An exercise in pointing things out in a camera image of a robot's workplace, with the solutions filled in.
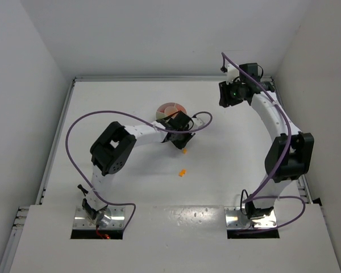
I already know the purple cable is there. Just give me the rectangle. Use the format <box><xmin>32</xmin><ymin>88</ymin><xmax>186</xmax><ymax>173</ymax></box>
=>
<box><xmin>65</xmin><ymin>110</ymin><xmax>213</xmax><ymax>231</ymax></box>
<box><xmin>221</xmin><ymin>52</ymin><xmax>306</xmax><ymax>234</ymax></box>

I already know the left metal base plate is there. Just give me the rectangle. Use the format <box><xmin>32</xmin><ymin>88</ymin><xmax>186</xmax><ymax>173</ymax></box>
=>
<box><xmin>73</xmin><ymin>206</ymin><xmax>125</xmax><ymax>230</ymax></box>

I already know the metal base plate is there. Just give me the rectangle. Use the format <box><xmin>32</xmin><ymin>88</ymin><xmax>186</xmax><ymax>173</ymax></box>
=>
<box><xmin>224</xmin><ymin>206</ymin><xmax>278</xmax><ymax>230</ymax></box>
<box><xmin>73</xmin><ymin>206</ymin><xmax>125</xmax><ymax>230</ymax></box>

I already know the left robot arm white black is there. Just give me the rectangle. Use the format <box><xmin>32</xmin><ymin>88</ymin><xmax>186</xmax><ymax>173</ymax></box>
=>
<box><xmin>82</xmin><ymin>111</ymin><xmax>199</xmax><ymax>226</ymax></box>

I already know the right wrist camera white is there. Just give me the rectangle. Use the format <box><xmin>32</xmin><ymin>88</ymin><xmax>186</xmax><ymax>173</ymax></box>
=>
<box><xmin>221</xmin><ymin>64</ymin><xmax>239</xmax><ymax>84</ymax></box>

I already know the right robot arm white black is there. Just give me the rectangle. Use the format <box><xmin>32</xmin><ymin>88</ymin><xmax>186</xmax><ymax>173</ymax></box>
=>
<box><xmin>219</xmin><ymin>63</ymin><xmax>314</xmax><ymax>220</ymax></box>

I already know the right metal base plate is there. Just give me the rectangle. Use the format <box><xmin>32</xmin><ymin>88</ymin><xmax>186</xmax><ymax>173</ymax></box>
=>
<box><xmin>224</xmin><ymin>206</ymin><xmax>278</xmax><ymax>230</ymax></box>

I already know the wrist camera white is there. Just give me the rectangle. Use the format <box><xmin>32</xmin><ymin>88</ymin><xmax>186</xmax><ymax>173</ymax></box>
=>
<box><xmin>192</xmin><ymin>117</ymin><xmax>205</xmax><ymax>130</ymax></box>
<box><xmin>221</xmin><ymin>64</ymin><xmax>239</xmax><ymax>84</ymax></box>

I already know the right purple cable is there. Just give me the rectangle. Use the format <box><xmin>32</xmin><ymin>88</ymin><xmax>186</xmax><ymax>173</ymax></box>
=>
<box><xmin>221</xmin><ymin>52</ymin><xmax>306</xmax><ymax>234</ymax></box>

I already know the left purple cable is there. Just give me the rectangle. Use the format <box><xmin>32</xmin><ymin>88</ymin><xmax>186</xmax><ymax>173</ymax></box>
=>
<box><xmin>65</xmin><ymin>110</ymin><xmax>213</xmax><ymax>231</ymax></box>

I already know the white round divided container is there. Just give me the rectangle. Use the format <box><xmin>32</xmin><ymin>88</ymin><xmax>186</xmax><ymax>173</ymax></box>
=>
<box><xmin>155</xmin><ymin>102</ymin><xmax>187</xmax><ymax>120</ymax></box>

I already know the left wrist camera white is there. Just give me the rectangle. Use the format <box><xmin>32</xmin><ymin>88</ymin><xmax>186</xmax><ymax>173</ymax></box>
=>
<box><xmin>192</xmin><ymin>117</ymin><xmax>205</xmax><ymax>130</ymax></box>

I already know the yellow orange lego group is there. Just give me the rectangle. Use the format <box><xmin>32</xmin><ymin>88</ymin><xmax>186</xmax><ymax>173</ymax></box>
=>
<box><xmin>178</xmin><ymin>169</ymin><xmax>186</xmax><ymax>177</ymax></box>

